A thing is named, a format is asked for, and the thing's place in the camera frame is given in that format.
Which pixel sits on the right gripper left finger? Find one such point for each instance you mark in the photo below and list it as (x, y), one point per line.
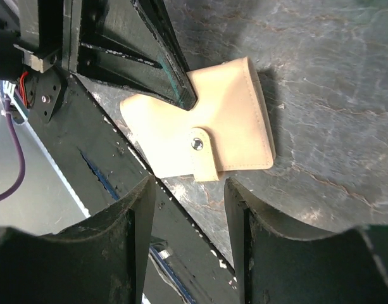
(101, 259)

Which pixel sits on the beige leather card holder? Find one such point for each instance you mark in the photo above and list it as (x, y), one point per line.
(227, 130)

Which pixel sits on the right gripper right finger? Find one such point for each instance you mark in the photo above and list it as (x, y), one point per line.
(279, 259)

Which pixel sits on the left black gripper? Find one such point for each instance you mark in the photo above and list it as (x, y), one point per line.
(113, 48)

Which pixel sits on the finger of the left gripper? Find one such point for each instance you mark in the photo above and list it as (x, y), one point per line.
(173, 84)

